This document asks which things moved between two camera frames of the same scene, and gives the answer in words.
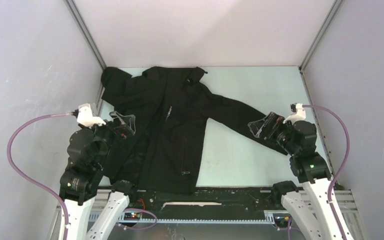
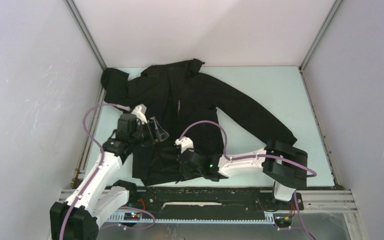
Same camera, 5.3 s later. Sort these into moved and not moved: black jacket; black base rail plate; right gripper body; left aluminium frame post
Moved: right gripper body; black jacket
Not moved: left aluminium frame post; black base rail plate
